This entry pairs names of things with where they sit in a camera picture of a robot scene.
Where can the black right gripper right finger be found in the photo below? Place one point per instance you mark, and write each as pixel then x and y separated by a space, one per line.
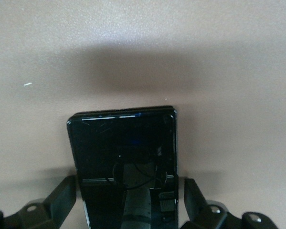
pixel 195 202

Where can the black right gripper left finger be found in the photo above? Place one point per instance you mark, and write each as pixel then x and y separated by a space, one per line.
pixel 59 202

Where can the black smartphone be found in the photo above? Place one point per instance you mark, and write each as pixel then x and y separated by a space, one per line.
pixel 123 148

